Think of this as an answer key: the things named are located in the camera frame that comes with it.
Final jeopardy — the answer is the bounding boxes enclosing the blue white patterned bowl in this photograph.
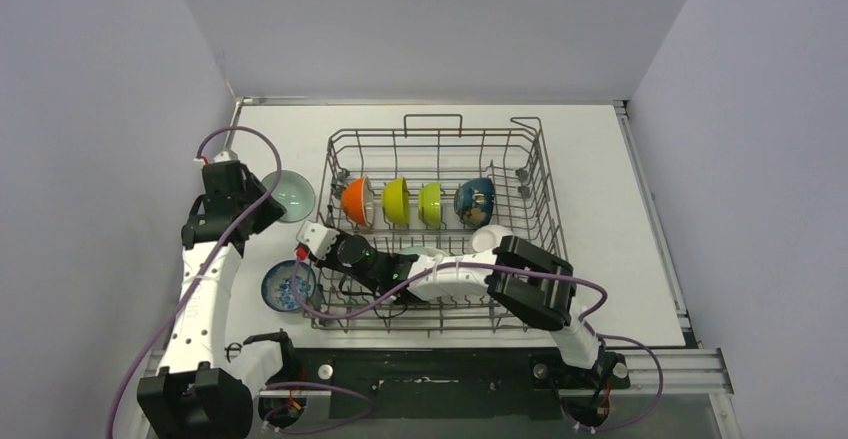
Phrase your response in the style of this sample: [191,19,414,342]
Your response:
[260,260,317,312]

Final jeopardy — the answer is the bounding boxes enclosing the pale celadon bowl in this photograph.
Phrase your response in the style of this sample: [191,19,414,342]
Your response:
[261,170,317,224]

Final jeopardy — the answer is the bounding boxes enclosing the white bowl orange outside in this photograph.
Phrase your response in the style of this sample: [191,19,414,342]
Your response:
[340,176,374,227]

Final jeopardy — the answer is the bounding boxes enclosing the yellow green bowl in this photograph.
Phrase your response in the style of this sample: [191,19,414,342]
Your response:
[381,177,410,226]

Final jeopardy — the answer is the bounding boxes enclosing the lime green bowl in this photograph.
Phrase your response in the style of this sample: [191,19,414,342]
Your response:
[418,182,442,229]

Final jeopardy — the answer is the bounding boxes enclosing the white bowl with blue outside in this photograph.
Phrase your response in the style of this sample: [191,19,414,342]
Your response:
[469,224,513,253]

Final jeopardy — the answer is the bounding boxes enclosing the pale green plate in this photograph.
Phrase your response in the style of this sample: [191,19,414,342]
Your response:
[399,246,434,256]

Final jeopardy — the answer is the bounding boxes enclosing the beige bowl with black outside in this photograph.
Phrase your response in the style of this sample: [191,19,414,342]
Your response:
[425,248,448,257]

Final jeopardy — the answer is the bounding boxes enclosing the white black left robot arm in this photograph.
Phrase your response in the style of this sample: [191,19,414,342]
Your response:
[137,160,299,438]

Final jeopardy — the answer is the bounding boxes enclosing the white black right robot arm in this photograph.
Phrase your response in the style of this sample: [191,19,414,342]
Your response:
[295,229,608,388]

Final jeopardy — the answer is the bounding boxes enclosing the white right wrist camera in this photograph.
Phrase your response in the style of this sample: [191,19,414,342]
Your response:
[296,221,340,260]

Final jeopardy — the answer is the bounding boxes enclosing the grey wire dish rack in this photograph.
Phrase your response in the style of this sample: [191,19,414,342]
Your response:
[310,117,569,333]

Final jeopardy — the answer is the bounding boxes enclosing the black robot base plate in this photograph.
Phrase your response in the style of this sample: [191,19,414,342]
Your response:
[271,347,631,420]

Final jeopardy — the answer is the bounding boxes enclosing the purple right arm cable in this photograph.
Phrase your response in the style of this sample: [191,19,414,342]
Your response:
[290,245,665,434]

